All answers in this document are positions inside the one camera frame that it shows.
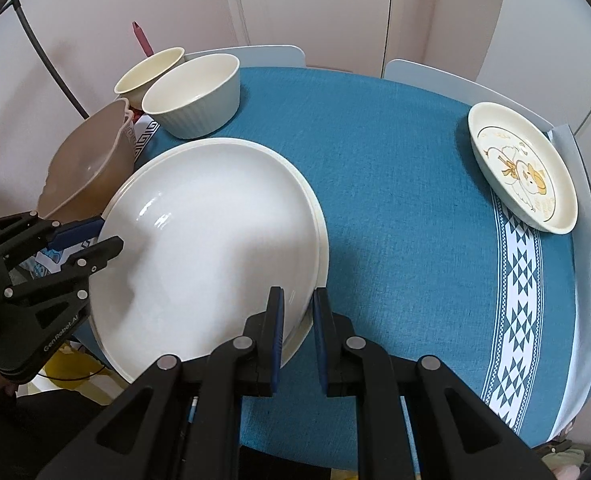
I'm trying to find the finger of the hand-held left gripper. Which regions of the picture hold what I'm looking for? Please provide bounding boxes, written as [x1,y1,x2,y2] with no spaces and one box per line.
[0,211,105,262]
[4,235,124,307]

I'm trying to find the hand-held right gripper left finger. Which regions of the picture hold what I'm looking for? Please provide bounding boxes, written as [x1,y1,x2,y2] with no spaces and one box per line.
[35,286,287,480]

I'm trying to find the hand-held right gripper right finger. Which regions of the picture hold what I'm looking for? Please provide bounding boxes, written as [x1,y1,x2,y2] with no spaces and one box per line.
[311,287,559,480]

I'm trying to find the large cream plate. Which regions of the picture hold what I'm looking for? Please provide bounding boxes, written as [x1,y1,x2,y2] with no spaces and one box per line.
[130,136,330,371]

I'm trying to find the brown bowl with handle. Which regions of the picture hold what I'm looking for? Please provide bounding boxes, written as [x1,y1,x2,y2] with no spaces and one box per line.
[36,98,136,221]

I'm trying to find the ribbed cream bowl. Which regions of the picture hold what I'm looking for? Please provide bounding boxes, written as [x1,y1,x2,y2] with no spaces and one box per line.
[141,53,241,140]

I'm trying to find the small smooth cream bowl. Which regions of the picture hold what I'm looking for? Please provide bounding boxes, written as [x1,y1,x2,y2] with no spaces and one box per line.
[114,47,186,110]

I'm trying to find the cartoon print cream plate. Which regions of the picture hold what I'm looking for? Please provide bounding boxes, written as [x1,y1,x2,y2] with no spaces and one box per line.
[468,102,579,235]

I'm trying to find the yellow plastic item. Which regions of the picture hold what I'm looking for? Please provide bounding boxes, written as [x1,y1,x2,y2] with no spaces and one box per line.
[42,342,116,391]

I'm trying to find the blue patterned tablecloth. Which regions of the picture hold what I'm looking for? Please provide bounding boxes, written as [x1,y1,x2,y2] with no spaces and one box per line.
[125,65,591,471]

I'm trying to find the black stand pole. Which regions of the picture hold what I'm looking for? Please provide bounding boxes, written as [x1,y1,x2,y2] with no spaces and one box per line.
[0,0,90,121]

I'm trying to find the white chair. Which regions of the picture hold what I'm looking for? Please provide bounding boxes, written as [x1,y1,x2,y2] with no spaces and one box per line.
[182,45,307,68]
[385,59,556,131]

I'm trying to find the white table underlay cloth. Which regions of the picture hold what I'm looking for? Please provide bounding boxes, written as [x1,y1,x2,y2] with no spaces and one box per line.
[545,124,591,441]

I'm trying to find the white door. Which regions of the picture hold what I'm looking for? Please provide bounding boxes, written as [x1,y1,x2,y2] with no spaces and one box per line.
[218,0,393,78]

